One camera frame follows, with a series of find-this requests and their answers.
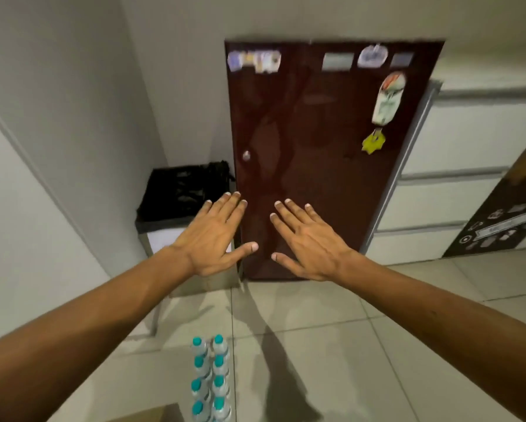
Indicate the person's left hand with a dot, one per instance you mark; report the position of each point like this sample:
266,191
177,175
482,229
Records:
210,246

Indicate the person's right hand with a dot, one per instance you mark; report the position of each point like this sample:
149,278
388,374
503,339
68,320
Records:
315,250

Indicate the dark maroon refrigerator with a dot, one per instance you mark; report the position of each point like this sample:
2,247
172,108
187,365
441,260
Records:
311,180

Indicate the water bottles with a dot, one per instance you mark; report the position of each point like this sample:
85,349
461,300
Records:
220,347

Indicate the printed cardboard box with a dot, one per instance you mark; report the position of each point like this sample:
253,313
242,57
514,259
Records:
148,415

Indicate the person's left forearm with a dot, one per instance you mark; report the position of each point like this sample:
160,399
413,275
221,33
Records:
91,329

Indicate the person's right forearm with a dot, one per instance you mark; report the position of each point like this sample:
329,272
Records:
443,329

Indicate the steel bin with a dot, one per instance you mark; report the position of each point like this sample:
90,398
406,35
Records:
214,286

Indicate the yellow magnet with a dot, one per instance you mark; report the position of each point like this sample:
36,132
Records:
372,142

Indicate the white drawer cabinet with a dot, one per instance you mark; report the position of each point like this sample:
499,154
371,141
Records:
443,206

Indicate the long white figure magnet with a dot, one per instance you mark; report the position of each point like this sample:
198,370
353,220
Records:
388,101

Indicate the black printed board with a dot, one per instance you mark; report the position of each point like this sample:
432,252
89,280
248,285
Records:
487,210

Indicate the grey rectangular magnet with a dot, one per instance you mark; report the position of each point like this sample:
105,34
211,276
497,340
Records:
337,61

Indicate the multicolour picture magnet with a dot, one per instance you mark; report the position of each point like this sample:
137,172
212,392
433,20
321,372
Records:
263,61

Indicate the round white magnet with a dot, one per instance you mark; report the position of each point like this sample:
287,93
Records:
372,57

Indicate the small grey magnet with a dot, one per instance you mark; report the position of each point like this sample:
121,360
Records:
402,59

